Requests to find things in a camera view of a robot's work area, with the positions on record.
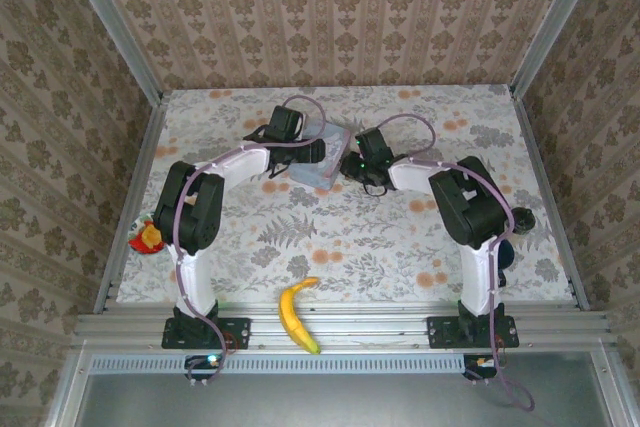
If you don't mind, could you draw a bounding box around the aluminium front rail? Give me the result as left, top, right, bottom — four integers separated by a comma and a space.
72, 302, 619, 348

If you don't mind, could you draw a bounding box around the right aluminium corner post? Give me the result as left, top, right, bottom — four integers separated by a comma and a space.
509, 0, 609, 98

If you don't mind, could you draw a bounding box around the left controller board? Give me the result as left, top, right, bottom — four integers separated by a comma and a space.
184, 354, 226, 381

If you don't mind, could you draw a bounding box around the right aluminium side rail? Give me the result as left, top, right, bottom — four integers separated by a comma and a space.
507, 84, 591, 311

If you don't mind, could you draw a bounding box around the black round object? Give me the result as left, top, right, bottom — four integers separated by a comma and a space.
512, 206, 537, 237

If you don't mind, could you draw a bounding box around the yellow banana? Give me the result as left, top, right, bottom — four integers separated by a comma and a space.
278, 276, 322, 356

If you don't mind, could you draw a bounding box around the aluminium side rail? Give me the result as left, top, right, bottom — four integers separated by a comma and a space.
92, 91, 169, 313
507, 84, 591, 311

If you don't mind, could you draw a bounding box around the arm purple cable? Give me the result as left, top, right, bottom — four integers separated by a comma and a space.
372, 114, 536, 411
172, 94, 329, 388

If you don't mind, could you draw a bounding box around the aluminium corner post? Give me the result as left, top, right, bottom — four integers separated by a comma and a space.
57, 0, 164, 101
509, 0, 609, 98

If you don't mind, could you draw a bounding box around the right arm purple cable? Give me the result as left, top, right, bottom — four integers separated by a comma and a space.
372, 114, 536, 411

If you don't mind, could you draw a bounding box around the white slotted cable duct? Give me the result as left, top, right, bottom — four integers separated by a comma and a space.
89, 352, 466, 374

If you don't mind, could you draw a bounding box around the left aluminium corner post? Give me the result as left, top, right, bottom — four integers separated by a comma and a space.
57, 0, 164, 101

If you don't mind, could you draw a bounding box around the right controller board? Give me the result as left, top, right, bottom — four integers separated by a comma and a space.
462, 354, 501, 381

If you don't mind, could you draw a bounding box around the pale blue zip pouch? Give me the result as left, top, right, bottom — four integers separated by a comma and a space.
289, 121, 351, 191

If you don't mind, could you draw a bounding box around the left aluminium side rail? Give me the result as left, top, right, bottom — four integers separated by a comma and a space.
92, 91, 169, 313

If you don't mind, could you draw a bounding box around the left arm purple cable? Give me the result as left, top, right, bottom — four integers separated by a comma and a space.
172, 94, 329, 388

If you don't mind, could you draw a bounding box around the grey metal sheet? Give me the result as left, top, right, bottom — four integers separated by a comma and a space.
74, 371, 616, 427

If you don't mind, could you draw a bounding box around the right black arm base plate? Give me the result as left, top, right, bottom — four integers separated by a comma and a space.
426, 315, 520, 350

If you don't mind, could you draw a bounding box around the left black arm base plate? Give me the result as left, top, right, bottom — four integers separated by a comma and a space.
160, 316, 251, 351

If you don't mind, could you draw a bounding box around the controller board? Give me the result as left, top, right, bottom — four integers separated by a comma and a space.
462, 354, 501, 381
184, 354, 226, 381

